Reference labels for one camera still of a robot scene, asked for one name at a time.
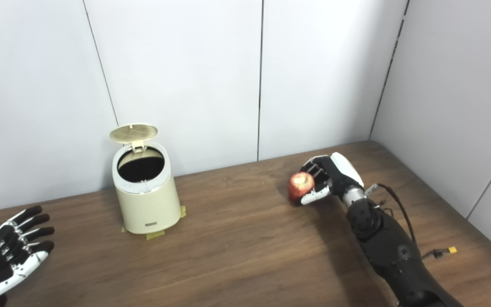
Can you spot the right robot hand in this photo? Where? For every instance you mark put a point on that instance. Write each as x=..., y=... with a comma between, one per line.
x=339, y=172

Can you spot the red apple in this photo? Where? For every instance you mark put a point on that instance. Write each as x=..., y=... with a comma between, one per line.
x=300, y=185

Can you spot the cream-colored bin body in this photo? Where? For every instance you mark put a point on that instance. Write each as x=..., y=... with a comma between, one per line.
x=148, y=209

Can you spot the cream round bin lid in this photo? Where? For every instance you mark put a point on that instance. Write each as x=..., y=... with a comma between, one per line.
x=134, y=132

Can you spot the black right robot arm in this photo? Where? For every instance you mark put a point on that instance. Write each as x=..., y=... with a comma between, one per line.
x=392, y=251

